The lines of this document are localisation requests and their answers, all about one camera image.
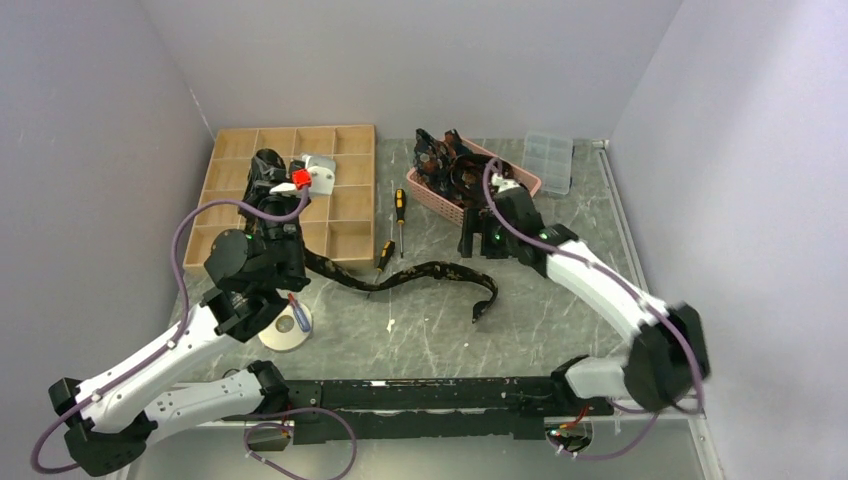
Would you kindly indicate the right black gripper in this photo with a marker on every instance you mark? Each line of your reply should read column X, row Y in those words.
column 479, row 221

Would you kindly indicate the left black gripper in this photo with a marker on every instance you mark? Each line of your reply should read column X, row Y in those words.
column 263, row 177

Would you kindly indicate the black gold patterned tie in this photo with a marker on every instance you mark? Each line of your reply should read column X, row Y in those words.
column 437, row 270

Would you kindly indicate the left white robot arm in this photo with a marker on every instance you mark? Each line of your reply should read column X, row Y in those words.
column 109, row 420

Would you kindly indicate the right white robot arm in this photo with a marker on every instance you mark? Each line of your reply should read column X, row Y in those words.
column 666, row 357

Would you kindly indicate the pile of patterned ties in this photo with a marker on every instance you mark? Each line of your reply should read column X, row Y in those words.
column 449, row 168

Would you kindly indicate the white tape roll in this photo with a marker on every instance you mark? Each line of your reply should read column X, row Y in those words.
column 284, row 334

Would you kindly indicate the pink plastic basket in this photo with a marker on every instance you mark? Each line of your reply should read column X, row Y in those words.
column 432, row 201

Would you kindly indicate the upper black yellow screwdriver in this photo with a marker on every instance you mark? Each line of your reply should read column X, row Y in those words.
column 400, row 202

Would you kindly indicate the black yellow screwdriver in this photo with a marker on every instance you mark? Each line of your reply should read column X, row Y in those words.
column 385, row 256
column 400, row 202

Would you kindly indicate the lower black yellow screwdriver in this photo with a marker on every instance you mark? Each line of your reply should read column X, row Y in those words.
column 385, row 256

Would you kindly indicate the wooden compartment tray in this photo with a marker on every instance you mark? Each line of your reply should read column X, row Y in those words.
column 340, row 226

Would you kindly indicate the clear plastic organizer box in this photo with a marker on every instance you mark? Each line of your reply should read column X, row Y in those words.
column 549, row 157

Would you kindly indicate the blue red small screwdriver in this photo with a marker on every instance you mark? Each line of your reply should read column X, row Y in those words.
column 299, row 314

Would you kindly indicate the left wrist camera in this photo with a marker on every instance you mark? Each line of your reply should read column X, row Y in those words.
column 316, row 173

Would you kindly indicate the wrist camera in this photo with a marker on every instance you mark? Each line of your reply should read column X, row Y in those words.
column 499, row 183
column 316, row 173

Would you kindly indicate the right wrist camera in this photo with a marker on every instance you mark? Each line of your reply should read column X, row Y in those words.
column 499, row 183

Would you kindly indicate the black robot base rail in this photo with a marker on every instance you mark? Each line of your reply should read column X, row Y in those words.
column 522, row 407

